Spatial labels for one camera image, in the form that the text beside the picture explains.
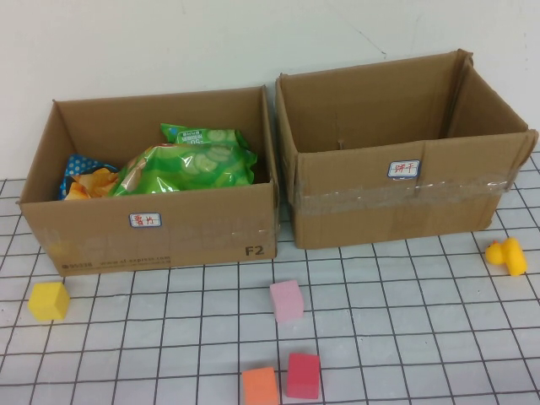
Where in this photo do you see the green chip bag with chips picture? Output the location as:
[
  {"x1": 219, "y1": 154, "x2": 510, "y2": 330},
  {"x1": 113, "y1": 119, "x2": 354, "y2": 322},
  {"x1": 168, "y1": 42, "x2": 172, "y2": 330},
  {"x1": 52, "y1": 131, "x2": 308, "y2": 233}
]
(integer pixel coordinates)
[{"x1": 108, "y1": 143, "x2": 258, "y2": 197}]

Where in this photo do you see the blue polka dot snack bag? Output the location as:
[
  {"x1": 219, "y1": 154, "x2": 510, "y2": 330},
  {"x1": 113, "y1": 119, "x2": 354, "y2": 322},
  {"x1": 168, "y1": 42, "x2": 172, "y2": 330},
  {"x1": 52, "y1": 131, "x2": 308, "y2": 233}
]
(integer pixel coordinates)
[{"x1": 57, "y1": 153, "x2": 122, "y2": 203}]

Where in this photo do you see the cardboard box marked F2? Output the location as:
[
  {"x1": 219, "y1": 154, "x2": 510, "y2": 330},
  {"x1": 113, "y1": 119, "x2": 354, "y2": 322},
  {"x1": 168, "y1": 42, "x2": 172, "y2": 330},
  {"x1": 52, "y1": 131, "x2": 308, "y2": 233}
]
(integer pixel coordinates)
[{"x1": 16, "y1": 86, "x2": 280, "y2": 278}]

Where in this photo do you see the taped cardboard box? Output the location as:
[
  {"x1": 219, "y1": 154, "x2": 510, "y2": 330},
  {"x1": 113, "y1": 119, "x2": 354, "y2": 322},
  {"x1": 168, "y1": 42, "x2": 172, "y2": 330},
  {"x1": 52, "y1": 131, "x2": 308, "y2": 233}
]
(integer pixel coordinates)
[{"x1": 274, "y1": 49, "x2": 540, "y2": 250}]

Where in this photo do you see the green cucumber chip bag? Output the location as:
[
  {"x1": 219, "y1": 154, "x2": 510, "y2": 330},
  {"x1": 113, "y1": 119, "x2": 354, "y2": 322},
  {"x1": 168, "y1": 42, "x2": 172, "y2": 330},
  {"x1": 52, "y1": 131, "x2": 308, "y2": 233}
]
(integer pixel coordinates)
[{"x1": 159, "y1": 121, "x2": 253, "y2": 155}]

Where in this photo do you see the pink foam cube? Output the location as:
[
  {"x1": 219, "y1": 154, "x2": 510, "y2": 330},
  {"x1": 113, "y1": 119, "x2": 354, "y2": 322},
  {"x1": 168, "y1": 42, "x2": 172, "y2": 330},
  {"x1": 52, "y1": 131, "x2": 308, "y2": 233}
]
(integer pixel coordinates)
[{"x1": 269, "y1": 279, "x2": 305, "y2": 324}]

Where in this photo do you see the white label sticker red writing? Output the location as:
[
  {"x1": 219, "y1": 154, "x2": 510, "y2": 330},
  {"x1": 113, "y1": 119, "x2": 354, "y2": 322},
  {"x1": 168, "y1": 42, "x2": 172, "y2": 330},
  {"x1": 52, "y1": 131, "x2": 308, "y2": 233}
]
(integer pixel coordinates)
[
  {"x1": 387, "y1": 159, "x2": 422, "y2": 181},
  {"x1": 128, "y1": 212, "x2": 164, "y2": 230}
]

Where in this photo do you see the red foam cube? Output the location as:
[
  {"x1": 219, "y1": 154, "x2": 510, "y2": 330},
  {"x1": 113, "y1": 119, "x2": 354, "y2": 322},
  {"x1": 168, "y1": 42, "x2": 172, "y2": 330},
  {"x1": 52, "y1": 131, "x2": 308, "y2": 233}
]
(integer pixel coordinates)
[{"x1": 286, "y1": 353, "x2": 321, "y2": 401}]

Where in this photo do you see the orange foam cube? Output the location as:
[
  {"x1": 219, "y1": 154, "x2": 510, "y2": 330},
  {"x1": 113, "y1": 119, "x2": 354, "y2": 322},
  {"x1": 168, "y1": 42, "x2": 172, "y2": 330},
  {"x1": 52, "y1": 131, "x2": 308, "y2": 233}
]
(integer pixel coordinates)
[{"x1": 241, "y1": 366, "x2": 280, "y2": 405}]

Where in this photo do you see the yellow foam cube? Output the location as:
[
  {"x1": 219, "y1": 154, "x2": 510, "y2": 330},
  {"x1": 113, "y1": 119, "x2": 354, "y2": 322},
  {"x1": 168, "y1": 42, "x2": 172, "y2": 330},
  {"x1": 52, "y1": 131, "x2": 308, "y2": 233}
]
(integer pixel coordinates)
[{"x1": 27, "y1": 281, "x2": 71, "y2": 324}]

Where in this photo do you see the yellow rubber duck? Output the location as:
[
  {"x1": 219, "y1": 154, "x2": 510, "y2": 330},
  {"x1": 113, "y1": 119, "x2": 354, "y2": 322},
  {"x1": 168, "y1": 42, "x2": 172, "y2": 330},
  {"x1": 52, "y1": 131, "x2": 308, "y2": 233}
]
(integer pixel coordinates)
[{"x1": 484, "y1": 237, "x2": 528, "y2": 278}]

